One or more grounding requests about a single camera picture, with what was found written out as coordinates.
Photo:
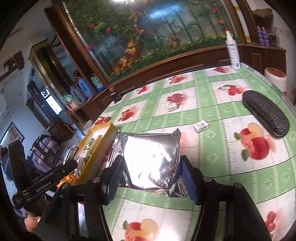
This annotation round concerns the flower glass display panel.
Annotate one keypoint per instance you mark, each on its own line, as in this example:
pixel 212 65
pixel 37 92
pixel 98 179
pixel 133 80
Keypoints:
pixel 119 38

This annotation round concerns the silver foil bag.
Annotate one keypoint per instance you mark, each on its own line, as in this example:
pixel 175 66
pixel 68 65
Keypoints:
pixel 152 162
pixel 70 153

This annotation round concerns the blue thermos jug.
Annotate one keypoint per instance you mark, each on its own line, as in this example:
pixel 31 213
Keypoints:
pixel 86 89

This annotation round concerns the orange crinkled snack bag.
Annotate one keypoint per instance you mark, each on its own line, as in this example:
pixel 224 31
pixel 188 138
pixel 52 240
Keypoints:
pixel 71 179

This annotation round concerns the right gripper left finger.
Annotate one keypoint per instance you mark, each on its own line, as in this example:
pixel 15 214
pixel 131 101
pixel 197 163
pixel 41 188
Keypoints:
pixel 111 179

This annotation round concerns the purple bottle right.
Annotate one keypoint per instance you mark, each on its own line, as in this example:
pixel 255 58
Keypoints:
pixel 265 37

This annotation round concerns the blue green detergent bag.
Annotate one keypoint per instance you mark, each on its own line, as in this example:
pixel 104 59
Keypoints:
pixel 95 80

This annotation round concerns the wooden chair with cloth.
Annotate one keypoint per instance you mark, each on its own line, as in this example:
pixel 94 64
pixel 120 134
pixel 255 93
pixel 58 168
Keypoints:
pixel 45 153

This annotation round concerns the black glasses case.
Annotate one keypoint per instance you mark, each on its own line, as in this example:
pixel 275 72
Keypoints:
pixel 267 113

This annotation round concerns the white spray bottle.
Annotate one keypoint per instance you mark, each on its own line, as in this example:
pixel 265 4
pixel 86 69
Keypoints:
pixel 233 51

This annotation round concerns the grey water jug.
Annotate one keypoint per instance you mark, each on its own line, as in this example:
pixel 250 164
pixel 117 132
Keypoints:
pixel 77 94

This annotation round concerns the white plastic bucket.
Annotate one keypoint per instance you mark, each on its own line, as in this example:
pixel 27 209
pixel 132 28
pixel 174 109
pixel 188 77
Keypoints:
pixel 86 127

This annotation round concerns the framed wall painting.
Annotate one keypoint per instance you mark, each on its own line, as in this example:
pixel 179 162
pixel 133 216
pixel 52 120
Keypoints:
pixel 12 134

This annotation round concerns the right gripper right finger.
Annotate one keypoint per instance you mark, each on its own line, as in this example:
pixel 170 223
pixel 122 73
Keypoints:
pixel 193 180

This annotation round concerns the white orange stool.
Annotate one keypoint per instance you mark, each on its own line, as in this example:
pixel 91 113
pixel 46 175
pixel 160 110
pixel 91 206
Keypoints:
pixel 277 77

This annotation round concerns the green white bag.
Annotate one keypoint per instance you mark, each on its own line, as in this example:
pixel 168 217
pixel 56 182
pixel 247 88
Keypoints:
pixel 72 104

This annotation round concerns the small white candy pack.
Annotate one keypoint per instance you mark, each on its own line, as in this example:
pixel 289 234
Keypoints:
pixel 200 126

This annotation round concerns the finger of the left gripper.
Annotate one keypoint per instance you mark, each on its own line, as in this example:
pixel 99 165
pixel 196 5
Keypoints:
pixel 64 170
pixel 46 173

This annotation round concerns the person's left hand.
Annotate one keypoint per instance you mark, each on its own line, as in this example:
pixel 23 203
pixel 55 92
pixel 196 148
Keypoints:
pixel 31 222

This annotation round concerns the yellow white tray box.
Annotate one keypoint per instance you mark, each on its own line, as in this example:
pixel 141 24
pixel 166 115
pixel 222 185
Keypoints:
pixel 88 168

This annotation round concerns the dark ink bottle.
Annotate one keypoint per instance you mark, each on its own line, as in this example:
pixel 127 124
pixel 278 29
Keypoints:
pixel 115 95

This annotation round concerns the green cracker pack plain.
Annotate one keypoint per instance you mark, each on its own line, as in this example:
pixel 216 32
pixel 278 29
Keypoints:
pixel 92 145

